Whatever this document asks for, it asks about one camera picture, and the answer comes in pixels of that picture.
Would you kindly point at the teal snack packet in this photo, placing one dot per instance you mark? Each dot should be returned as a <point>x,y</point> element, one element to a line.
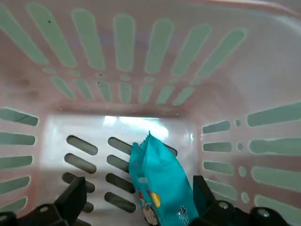
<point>162,179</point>

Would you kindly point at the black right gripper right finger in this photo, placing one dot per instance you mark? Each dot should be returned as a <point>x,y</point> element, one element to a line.
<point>211,212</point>

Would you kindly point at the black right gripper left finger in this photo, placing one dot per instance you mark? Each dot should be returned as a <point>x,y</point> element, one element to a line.
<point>61,209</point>

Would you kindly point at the pink plastic basket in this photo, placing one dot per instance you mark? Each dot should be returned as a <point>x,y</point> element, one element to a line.
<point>141,101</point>

